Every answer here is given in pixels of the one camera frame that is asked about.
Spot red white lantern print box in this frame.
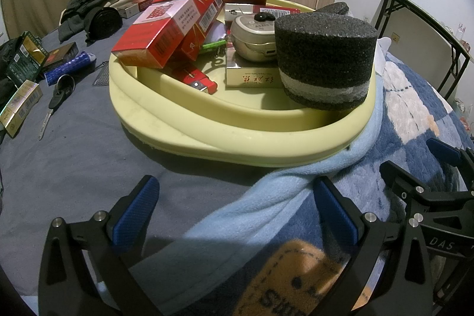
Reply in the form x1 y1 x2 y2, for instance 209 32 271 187
112 0 202 68

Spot yellow gold cigarette carton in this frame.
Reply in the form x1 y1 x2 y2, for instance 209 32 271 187
0 80 43 138

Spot grey bed sheet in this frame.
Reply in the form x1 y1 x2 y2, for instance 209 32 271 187
0 0 371 316

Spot white cigarette pack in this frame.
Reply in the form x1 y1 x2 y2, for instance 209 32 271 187
118 3 139 19

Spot blue textured handle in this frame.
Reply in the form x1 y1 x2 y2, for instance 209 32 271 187
44 51 97 86

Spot red gold box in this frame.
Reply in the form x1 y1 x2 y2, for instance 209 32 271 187
168 66 219 94

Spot yellow plastic basin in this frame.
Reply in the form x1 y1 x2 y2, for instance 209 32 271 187
109 0 387 169

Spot black folding table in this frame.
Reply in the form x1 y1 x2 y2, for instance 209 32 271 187
374 0 474 105

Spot round metal tin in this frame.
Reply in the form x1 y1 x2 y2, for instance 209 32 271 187
230 14 278 61

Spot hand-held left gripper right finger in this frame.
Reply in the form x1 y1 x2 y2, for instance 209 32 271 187
313 176 435 316

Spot red silver cigarette carton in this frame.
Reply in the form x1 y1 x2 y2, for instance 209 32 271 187
225 3 301 23

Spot black foam disc grey band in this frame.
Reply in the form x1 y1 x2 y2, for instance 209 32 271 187
274 10 378 111

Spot white paper sheet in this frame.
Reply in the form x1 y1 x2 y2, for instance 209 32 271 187
372 36 394 80

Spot blue white checkered blanket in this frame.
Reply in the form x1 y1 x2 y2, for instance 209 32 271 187
237 51 474 316

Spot small white bottle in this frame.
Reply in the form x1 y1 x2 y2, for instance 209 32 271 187
457 23 474 51

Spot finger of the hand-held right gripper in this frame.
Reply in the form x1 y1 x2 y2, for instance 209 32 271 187
379 160 474 217
426 137 474 173

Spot black mesh piece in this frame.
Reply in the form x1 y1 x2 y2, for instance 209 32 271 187
92 62 112 87

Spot black round pouch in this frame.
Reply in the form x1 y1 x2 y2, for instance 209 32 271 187
87 7 124 41

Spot dark green gold box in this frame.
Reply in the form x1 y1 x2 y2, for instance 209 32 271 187
7 32 49 87

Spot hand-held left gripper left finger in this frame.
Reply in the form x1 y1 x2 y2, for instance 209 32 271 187
38 174 161 316

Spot white gold box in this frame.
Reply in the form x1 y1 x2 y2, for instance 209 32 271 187
226 59 286 89

